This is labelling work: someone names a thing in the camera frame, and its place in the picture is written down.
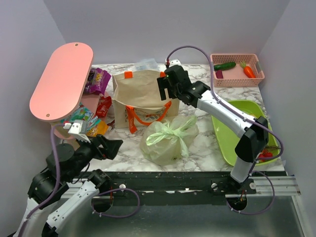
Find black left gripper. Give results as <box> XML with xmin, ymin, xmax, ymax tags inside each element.
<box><xmin>67</xmin><ymin>133</ymin><xmax>123</xmax><ymax>181</ymax></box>

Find beige tote bag orange handles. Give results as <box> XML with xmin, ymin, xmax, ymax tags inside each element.
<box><xmin>112</xmin><ymin>70</ymin><xmax>179</xmax><ymax>133</ymax></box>

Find pale green plastic grocery bag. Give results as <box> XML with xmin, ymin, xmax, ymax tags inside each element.
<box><xmin>140</xmin><ymin>115</ymin><xmax>199</xmax><ymax>166</ymax></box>

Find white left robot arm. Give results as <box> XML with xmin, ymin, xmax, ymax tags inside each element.
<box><xmin>14</xmin><ymin>135</ymin><xmax>123</xmax><ymax>237</ymax></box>

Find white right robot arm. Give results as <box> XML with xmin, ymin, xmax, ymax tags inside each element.
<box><xmin>157</xmin><ymin>65</ymin><xmax>269</xmax><ymax>194</ymax></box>

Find orange snack packet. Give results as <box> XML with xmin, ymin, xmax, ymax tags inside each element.
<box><xmin>86</xmin><ymin>120</ymin><xmax>109</xmax><ymax>137</ymax></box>

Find clear plastic box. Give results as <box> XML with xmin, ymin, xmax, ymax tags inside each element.
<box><xmin>134</xmin><ymin>58</ymin><xmax>159</xmax><ymax>71</ymax></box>

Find silver wrench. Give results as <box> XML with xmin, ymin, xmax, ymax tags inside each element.
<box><xmin>107</xmin><ymin>120</ymin><xmax>115</xmax><ymax>130</ymax></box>

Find red snack packet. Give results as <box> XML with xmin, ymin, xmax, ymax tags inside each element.
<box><xmin>96</xmin><ymin>96</ymin><xmax>112</xmax><ymax>118</ymax></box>

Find green white candy packet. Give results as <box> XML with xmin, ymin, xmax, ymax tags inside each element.
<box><xmin>60</xmin><ymin>104</ymin><xmax>101</xmax><ymax>129</ymax></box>

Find green cucumber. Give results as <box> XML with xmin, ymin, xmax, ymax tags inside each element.
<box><xmin>214</xmin><ymin>62</ymin><xmax>236</xmax><ymax>71</ymax></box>

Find purple snack packet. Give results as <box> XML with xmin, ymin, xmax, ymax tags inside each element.
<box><xmin>83</xmin><ymin>68</ymin><xmax>111</xmax><ymax>94</ymax></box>

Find pink two-tier shelf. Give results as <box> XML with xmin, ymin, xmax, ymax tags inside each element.
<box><xmin>29</xmin><ymin>42</ymin><xmax>108</xmax><ymax>140</ymax></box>

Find orange carrot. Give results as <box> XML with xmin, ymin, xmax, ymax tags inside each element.
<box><xmin>239</xmin><ymin>61</ymin><xmax>256</xmax><ymax>79</ymax></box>

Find red strawberry cluster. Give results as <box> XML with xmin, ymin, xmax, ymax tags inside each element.
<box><xmin>258</xmin><ymin>149</ymin><xmax>273</xmax><ymax>163</ymax></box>

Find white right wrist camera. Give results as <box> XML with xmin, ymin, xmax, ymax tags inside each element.
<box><xmin>165</xmin><ymin>58</ymin><xmax>181</xmax><ymax>68</ymax></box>

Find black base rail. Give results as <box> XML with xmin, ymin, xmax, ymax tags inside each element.
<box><xmin>63</xmin><ymin>170</ymin><xmax>257</xmax><ymax>205</ymax></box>

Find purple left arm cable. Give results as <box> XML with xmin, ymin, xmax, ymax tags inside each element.
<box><xmin>18</xmin><ymin>122</ymin><xmax>140</xmax><ymax>237</ymax></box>

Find aluminium frame extrusion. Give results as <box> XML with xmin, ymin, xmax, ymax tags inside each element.
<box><xmin>253</xmin><ymin>176</ymin><xmax>301</xmax><ymax>197</ymax></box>

